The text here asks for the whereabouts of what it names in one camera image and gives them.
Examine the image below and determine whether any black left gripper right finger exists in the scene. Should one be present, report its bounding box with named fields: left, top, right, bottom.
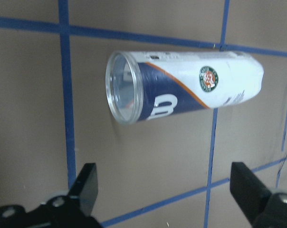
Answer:
left=230, top=162, right=287, bottom=228

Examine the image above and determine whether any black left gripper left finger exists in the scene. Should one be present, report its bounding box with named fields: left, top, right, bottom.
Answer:
left=0, top=163, right=102, bottom=228

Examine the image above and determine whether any clear tennis ball can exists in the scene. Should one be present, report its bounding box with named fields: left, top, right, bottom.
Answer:
left=105, top=51, right=264, bottom=124

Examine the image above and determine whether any brown paper mat blue grid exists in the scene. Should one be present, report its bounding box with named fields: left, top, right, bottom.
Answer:
left=0, top=0, right=287, bottom=228

